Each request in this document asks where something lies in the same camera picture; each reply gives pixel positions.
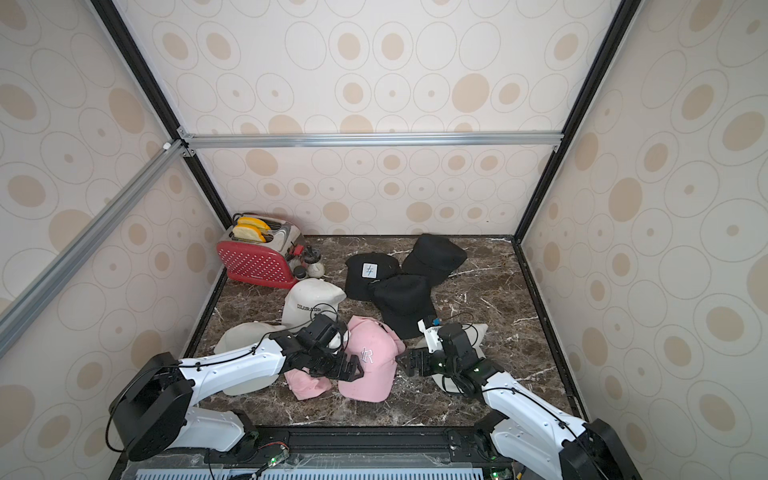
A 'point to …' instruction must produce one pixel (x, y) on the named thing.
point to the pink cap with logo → (377, 349)
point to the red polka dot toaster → (264, 263)
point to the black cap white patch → (363, 270)
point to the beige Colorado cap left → (240, 336)
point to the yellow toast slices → (250, 229)
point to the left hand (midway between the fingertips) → (357, 374)
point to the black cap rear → (434, 257)
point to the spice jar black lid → (299, 271)
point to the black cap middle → (405, 302)
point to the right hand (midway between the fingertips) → (409, 361)
